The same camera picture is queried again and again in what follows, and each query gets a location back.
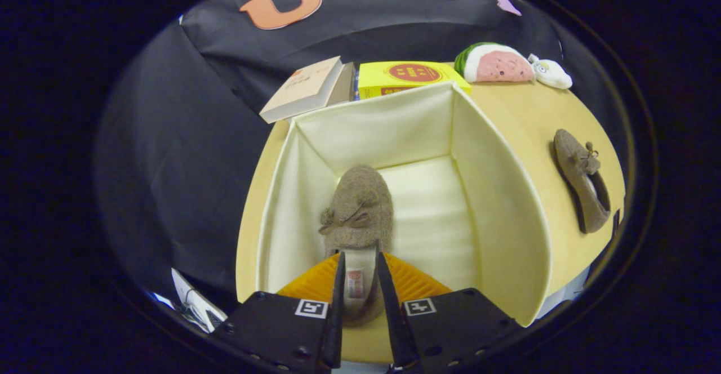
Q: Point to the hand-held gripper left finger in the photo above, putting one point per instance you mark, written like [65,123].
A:
[333,334]

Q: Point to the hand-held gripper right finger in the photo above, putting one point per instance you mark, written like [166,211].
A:
[397,329]

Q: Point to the cream fabric storage box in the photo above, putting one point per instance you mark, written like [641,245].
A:
[428,216]

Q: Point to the brown fuzzy slipper shoe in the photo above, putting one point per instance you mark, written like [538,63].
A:
[360,194]
[572,160]

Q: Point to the white plastic device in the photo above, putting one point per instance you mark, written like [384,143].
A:
[194,303]

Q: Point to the black backdrop cloth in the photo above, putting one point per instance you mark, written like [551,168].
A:
[169,154]

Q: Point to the blue cover book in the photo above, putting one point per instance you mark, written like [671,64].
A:
[356,87]

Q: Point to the beige cover book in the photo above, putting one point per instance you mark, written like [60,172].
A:
[304,89]

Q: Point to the grey cover book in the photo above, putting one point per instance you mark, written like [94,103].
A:
[343,84]

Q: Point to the yellow book with red circle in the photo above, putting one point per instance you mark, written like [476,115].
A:
[377,75]

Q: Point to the watermelon slice plush toy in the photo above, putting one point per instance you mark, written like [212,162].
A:
[498,65]

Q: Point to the white plush toy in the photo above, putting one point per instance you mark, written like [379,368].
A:
[555,74]

